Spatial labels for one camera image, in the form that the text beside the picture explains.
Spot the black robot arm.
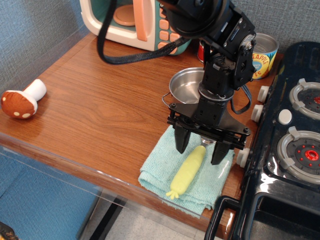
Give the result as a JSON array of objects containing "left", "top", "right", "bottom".
[{"left": 161, "top": 0, "right": 256, "bottom": 165}]

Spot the small stainless steel pot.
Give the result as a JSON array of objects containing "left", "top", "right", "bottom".
[{"left": 162, "top": 67, "right": 204, "bottom": 107}]

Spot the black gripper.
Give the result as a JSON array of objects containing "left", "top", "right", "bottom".
[{"left": 167, "top": 91, "right": 251, "bottom": 165}]

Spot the black toy stove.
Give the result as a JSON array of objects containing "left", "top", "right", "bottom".
[{"left": 205, "top": 41, "right": 320, "bottom": 240}]

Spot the tomato sauce can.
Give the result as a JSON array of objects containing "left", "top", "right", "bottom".
[{"left": 197, "top": 41, "right": 204, "bottom": 64}]

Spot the toy microwave teal and cream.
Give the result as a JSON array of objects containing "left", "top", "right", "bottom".
[{"left": 79, "top": 0, "right": 181, "bottom": 51}]

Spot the pineapple slices can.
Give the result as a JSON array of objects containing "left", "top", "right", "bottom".
[{"left": 252, "top": 33, "right": 279, "bottom": 80}]

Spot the spoon with yellow-green handle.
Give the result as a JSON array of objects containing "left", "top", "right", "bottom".
[{"left": 165, "top": 136, "right": 216, "bottom": 200}]

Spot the black braided cable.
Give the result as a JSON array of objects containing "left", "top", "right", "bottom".
[{"left": 96, "top": 0, "right": 191, "bottom": 65}]

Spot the plush brown mushroom toy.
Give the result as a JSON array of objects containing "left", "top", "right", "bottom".
[{"left": 0, "top": 79, "right": 47, "bottom": 120}]

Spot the light blue folded cloth napkin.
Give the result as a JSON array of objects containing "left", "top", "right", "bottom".
[{"left": 138, "top": 126, "right": 235, "bottom": 218}]

